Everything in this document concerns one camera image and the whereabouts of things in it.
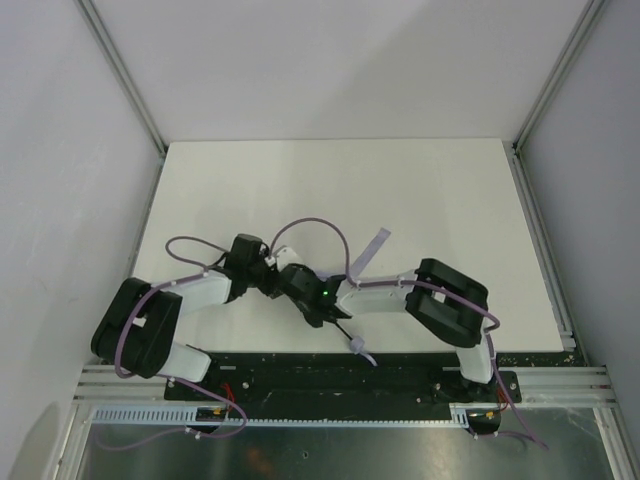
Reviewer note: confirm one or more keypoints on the lilac folding umbrella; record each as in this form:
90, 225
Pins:
355, 343

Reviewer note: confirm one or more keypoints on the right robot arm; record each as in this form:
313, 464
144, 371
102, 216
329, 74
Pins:
450, 305

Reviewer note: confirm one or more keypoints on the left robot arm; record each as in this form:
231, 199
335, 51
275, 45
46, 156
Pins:
136, 334

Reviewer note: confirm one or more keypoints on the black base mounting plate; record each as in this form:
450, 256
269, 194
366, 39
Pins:
339, 384

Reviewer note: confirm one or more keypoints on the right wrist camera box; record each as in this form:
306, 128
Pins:
282, 257

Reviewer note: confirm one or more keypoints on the aluminium frame post right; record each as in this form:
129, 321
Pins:
580, 34

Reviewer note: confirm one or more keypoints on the aluminium frame post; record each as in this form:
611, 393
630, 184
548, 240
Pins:
580, 34
103, 39

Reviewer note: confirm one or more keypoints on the aluminium rail front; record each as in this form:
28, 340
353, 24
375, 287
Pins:
540, 386

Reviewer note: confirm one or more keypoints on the white slotted cable duct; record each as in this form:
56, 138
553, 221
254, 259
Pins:
208, 416

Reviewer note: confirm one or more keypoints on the aluminium frame post left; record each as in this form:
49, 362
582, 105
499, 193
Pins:
103, 39

